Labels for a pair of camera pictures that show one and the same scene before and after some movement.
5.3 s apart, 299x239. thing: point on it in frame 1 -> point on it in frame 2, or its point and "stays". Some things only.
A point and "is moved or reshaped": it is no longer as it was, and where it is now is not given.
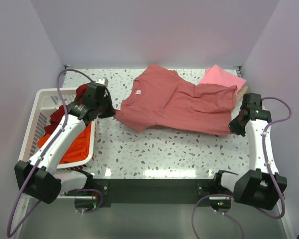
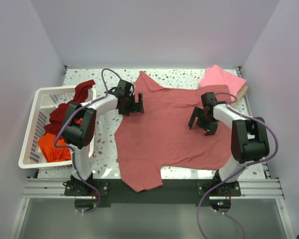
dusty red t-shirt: (160, 98) is moved or reshaped
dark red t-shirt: (58, 114) stays
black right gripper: (238, 125) -> (204, 123)
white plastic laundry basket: (46, 101) stays
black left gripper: (105, 107) -> (130, 108)
